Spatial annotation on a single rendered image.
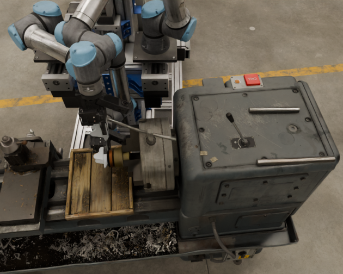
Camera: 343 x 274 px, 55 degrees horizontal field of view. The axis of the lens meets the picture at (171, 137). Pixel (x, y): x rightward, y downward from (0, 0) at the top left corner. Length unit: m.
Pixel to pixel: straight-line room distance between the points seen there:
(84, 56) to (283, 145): 0.78
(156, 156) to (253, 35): 2.71
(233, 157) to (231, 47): 2.45
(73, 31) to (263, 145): 0.78
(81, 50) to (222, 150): 0.61
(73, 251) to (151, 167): 0.78
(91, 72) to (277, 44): 2.91
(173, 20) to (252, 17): 2.59
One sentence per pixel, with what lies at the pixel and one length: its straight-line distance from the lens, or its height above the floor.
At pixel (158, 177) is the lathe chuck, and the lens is 1.29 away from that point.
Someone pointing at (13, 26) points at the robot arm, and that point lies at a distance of 1.65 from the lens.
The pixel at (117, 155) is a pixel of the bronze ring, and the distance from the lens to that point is 1.38.
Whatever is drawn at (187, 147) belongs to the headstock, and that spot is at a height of 1.24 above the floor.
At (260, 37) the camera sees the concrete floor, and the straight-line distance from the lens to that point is 3.77.
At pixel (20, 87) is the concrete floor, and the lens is 3.43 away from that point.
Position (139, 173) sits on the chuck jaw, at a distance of 1.34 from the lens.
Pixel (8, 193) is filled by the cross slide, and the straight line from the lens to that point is 1.61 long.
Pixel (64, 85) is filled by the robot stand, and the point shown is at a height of 1.07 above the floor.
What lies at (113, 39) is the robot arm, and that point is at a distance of 1.10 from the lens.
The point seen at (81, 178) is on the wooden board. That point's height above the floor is 0.88.
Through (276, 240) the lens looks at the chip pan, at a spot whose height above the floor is 0.54.
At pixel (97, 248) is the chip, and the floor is 0.58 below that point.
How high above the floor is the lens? 2.29
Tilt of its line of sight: 56 degrees down
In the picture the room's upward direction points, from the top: straight up
